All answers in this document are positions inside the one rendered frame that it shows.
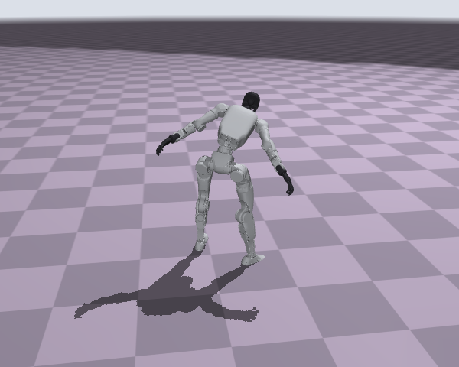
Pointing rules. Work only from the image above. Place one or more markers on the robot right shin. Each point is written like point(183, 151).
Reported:
point(248, 233)

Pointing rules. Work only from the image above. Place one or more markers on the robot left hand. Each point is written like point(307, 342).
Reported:
point(170, 139)

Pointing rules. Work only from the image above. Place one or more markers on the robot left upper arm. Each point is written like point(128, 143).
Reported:
point(218, 111)

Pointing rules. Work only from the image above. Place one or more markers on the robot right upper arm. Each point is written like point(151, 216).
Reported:
point(262, 128)

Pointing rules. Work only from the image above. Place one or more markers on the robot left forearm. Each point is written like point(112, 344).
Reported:
point(187, 130)

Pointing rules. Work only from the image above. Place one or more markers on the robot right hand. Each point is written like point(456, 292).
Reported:
point(283, 173)

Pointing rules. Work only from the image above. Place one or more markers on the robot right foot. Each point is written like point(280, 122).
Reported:
point(247, 260)

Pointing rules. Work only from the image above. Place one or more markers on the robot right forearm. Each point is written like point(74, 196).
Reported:
point(273, 156)

